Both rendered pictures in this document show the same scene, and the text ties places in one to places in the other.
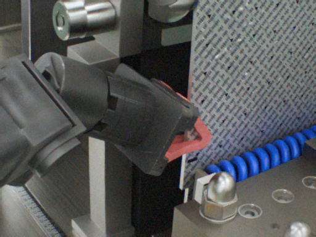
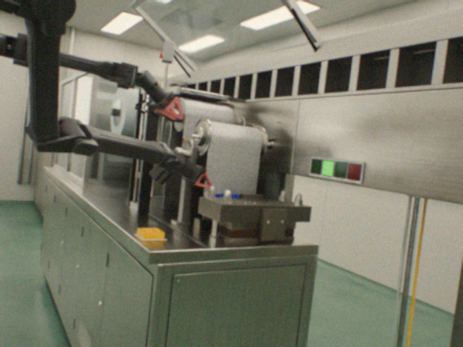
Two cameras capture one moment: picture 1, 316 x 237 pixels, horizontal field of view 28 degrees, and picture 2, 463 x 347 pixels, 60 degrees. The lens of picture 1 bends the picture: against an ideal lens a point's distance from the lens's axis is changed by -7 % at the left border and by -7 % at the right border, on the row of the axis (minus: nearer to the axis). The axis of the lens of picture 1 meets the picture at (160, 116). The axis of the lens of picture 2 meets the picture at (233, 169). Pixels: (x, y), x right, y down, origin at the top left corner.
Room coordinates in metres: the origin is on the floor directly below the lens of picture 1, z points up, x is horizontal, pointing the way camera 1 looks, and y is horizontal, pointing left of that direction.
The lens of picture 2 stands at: (-0.95, -0.22, 1.22)
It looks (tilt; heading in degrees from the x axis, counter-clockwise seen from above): 3 degrees down; 4
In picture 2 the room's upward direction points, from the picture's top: 6 degrees clockwise
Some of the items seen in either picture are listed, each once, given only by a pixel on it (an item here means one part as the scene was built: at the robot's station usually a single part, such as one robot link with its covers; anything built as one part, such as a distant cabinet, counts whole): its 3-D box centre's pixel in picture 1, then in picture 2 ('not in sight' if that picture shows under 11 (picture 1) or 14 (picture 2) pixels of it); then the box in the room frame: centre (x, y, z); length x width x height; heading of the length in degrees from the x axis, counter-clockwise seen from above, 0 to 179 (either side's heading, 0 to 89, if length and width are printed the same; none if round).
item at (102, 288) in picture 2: not in sight; (125, 268); (1.40, 0.51, 0.43); 2.52 x 0.64 x 0.86; 36
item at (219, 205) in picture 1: (221, 193); (211, 192); (0.49, -0.06, 1.05); 0.04 x 0.04 x 0.04
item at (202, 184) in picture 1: (208, 189); not in sight; (0.51, -0.05, 1.04); 0.02 x 0.01 x 0.02; 126
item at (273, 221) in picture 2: not in sight; (273, 224); (0.48, -0.29, 0.96); 0.10 x 0.03 x 0.11; 126
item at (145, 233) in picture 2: not in sight; (150, 233); (0.34, 0.11, 0.91); 0.07 x 0.07 x 0.02; 36
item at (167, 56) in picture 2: not in sight; (166, 51); (1.07, 0.31, 1.66); 0.07 x 0.07 x 0.10; 20
